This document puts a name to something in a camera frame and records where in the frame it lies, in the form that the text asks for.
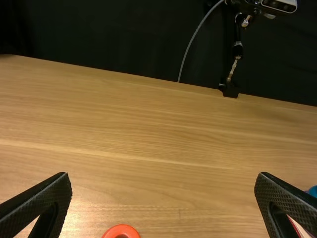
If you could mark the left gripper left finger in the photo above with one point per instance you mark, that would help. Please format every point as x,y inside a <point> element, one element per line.
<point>27,208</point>

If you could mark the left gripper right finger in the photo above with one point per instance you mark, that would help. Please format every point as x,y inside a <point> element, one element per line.
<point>284,198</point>

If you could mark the black clamp stand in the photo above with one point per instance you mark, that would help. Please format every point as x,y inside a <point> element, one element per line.
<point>230,91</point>

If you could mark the silver mounted camera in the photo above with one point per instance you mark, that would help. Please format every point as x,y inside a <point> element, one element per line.
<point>277,6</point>

